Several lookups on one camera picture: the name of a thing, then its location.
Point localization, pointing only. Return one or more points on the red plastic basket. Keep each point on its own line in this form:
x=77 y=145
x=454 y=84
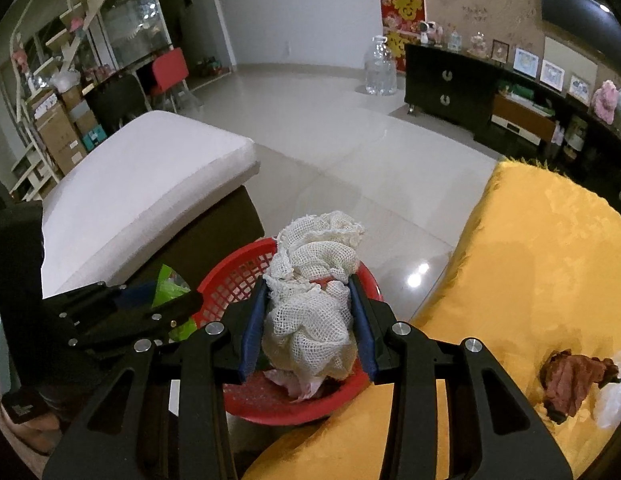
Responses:
x=230 y=280

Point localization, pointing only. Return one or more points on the blue picture frame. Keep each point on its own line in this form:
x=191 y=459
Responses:
x=525 y=62

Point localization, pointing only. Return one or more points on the black TV cabinet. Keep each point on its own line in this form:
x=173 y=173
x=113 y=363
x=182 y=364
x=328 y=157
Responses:
x=440 y=80

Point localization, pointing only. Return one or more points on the white mesh net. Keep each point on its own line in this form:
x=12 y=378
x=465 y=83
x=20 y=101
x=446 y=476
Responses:
x=305 y=330

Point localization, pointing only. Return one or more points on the beige wall panel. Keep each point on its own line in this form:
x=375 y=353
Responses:
x=565 y=50

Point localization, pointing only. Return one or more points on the small picture frame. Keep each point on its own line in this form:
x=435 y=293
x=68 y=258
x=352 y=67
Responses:
x=579 y=86

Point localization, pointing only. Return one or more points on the white picture frame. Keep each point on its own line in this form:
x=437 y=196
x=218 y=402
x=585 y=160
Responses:
x=551 y=73

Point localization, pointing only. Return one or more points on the red chair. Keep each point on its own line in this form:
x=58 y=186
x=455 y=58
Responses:
x=168 y=70

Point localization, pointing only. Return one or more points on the reddish brown crumpled paper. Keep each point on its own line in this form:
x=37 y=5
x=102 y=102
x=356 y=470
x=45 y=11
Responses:
x=575 y=380

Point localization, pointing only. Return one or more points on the yellow cloth covered sofa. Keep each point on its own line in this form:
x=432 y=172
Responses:
x=530 y=260

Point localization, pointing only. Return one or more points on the red festive poster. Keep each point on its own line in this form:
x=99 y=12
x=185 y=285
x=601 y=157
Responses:
x=403 y=10

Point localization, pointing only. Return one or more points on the glass dome ornament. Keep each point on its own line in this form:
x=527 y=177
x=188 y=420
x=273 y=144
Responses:
x=477 y=44

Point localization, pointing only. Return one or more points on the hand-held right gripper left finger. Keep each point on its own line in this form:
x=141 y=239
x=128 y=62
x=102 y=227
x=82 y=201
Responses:
x=253 y=332

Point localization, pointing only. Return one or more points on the clear water jug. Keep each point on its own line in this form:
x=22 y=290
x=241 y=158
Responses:
x=380 y=70

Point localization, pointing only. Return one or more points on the wall television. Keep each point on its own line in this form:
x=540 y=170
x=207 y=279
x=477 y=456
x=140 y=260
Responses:
x=580 y=0

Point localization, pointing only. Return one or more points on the dark photo frame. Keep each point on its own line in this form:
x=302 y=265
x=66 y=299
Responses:
x=499 y=51

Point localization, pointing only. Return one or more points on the green wrapper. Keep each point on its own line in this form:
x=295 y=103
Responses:
x=170 y=282

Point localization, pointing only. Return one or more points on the pink plush toy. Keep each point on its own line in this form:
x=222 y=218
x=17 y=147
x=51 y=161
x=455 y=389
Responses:
x=605 y=101

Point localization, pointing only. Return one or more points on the dark brown sofa base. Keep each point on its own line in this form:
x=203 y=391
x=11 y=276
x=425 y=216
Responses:
x=200 y=245

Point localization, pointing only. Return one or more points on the glass display cabinet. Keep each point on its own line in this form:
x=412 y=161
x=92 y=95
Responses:
x=135 y=25

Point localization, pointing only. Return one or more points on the person's left hand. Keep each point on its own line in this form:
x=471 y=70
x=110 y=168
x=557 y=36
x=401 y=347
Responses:
x=38 y=435

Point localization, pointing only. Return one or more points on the black chair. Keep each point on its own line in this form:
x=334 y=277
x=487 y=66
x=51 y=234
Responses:
x=115 y=100

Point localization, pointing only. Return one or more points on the white ladder shelf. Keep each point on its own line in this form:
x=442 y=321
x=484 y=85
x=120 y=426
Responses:
x=88 y=7

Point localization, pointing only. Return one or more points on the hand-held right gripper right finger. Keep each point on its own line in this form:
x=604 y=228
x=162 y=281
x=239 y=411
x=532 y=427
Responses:
x=364 y=332

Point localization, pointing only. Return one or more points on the brown wooden drawer unit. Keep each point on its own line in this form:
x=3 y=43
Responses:
x=520 y=117

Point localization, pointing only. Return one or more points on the white sofa cushion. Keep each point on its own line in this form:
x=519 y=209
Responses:
x=140 y=185

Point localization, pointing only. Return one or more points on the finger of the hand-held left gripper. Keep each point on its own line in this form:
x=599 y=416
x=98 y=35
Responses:
x=135 y=296
x=140 y=320

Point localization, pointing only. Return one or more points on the stack of cardboard boxes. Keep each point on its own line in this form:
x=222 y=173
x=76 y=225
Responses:
x=58 y=130

